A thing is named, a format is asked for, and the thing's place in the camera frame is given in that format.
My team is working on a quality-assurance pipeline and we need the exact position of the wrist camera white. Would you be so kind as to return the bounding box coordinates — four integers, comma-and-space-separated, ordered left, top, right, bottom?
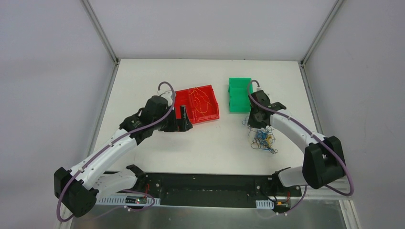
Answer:
157, 90, 174, 102
256, 89, 269, 99

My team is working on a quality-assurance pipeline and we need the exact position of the green plastic bin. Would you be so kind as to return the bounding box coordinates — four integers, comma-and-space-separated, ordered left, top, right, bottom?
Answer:
228, 78, 252, 113

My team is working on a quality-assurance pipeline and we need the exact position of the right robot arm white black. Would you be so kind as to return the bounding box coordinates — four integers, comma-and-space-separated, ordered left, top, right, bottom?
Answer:
248, 90, 347, 196

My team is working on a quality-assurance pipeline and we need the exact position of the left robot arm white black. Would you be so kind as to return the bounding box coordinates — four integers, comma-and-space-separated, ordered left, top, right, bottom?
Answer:
53, 95, 192, 222

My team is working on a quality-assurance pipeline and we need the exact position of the red two-compartment plastic bin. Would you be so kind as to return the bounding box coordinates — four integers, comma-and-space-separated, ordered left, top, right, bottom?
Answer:
175, 85, 220, 125

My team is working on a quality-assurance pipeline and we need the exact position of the bundle of thin wires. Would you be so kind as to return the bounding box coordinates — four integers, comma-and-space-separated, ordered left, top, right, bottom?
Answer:
242, 116, 279, 155

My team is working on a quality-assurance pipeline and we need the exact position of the yellow thin wire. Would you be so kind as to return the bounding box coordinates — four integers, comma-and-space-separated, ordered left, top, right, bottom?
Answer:
189, 87, 213, 116

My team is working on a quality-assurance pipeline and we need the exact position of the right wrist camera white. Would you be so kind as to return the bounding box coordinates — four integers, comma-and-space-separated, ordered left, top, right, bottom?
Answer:
256, 89, 269, 99

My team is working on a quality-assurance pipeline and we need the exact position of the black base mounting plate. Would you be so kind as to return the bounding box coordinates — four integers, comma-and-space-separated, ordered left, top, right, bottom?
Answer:
132, 173, 302, 208

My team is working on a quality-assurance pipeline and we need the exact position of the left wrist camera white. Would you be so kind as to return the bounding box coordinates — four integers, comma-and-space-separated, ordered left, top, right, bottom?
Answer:
157, 90, 174, 102

